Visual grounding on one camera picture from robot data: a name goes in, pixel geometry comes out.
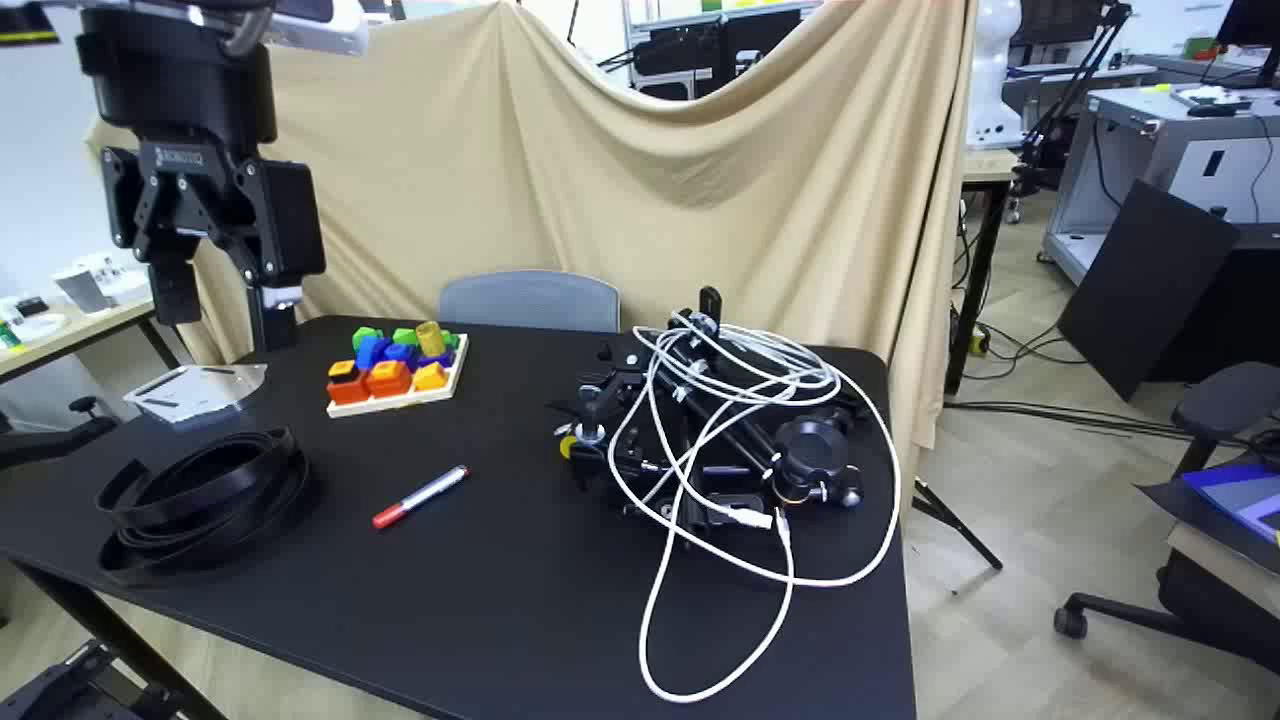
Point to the blue rectangular puzzle block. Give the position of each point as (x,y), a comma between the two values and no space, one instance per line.
(369,352)

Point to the blue tray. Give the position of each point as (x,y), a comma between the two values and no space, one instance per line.
(1244,492)

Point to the black chair armrest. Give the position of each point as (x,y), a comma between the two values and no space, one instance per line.
(52,432)

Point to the slotted metal plate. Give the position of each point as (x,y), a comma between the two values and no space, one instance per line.
(193,388)

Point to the black monitor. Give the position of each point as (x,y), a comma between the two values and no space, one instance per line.
(1255,21)

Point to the grey metal cabinet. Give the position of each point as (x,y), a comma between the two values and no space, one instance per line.
(1175,146)

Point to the black tripod leg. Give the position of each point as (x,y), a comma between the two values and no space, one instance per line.
(961,526)

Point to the light wooden side desk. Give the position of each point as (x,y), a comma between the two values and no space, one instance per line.
(73,332)

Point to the small white box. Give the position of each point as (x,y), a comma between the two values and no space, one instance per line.
(86,286)

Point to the orange puzzle block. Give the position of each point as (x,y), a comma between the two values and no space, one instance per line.
(389,377)

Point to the yellow cylinder puzzle block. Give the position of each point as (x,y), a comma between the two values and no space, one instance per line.
(428,337)

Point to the white machine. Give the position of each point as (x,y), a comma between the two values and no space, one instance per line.
(995,65)

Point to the dark background workbench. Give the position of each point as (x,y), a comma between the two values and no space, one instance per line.
(712,46)

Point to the black office chair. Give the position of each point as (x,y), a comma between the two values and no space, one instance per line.
(1234,402)

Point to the black camera mount pile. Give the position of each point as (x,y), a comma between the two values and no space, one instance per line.
(806,452)

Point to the wooden shape puzzle board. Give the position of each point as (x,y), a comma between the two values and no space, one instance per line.
(398,402)

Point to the wooden desk with black legs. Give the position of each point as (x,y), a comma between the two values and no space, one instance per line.
(985,167)

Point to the blue round puzzle block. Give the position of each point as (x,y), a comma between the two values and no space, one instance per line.
(403,352)

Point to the small yellow puzzle block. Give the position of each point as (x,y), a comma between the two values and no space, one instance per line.
(341,369)

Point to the white marker with red cap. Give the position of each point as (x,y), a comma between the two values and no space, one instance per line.
(420,497)

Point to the Franka gripper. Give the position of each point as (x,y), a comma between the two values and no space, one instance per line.
(202,201)

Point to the black leaning panel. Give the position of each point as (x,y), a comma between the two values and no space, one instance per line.
(1141,286)

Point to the large green puzzle block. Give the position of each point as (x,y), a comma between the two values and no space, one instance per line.
(365,337)

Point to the purple puzzle block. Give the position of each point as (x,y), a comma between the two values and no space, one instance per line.
(442,357)

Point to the small green puzzle block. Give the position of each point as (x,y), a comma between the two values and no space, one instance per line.
(404,337)
(454,342)

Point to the beige cloth backdrop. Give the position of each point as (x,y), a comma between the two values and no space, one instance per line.
(602,174)

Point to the dark object under table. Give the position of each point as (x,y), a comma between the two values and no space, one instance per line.
(67,686)

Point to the yellow square puzzle block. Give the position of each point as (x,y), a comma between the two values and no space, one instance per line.
(428,377)

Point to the red puzzle block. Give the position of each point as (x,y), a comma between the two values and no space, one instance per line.
(346,388)

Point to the grey chair backrest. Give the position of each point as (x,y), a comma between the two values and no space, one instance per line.
(530,303)

